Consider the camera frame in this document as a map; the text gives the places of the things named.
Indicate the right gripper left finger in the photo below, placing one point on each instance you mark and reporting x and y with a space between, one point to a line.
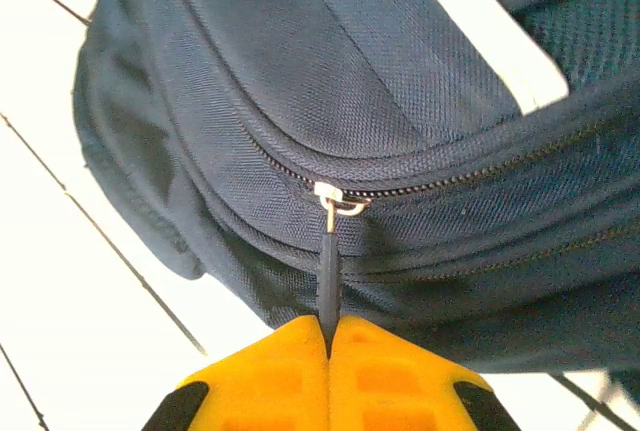
270 386

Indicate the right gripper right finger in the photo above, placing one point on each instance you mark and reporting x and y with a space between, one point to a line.
395 386

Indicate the navy blue backpack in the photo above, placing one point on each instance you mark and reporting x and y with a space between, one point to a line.
350 76

